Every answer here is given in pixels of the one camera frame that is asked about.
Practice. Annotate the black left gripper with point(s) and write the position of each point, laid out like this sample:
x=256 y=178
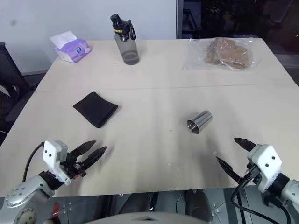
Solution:
x=71 y=166

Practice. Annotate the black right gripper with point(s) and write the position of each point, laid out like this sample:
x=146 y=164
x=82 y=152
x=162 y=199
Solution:
x=253 y=176

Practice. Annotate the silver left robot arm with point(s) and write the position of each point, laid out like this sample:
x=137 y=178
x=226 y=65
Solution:
x=28 y=189

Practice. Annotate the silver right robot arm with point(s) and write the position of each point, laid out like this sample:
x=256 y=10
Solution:
x=288 y=189

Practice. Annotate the clear plastic zip bag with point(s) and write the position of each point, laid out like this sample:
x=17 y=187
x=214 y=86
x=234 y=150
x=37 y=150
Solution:
x=196 y=56

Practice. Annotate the black folded cloth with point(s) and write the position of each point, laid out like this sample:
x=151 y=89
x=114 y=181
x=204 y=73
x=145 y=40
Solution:
x=95 y=108

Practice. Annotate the stainless steel cup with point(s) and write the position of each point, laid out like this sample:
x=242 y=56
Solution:
x=202 y=121

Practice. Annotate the pale robot torso edge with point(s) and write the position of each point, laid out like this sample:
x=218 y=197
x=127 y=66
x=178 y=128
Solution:
x=149 y=218

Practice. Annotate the purple tissue pack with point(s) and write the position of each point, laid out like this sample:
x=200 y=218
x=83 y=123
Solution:
x=73 y=50

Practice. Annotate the brown folded cloth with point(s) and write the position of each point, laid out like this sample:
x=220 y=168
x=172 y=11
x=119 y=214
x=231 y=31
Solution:
x=230 y=52

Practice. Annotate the black office chair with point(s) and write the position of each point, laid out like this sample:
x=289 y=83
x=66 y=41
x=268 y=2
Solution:
x=11 y=77

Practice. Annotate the grey transparent sports water bottle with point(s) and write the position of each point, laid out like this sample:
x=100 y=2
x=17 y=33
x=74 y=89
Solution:
x=128 y=46

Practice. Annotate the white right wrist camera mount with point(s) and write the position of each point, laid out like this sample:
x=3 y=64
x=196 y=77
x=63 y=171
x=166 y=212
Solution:
x=265 y=161

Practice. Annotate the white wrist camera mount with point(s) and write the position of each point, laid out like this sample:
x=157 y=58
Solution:
x=52 y=152
x=265 y=161

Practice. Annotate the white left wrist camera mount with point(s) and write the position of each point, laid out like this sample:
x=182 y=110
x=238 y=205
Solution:
x=52 y=152

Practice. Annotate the grey window frame post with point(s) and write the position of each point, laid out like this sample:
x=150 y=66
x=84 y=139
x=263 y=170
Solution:
x=180 y=18

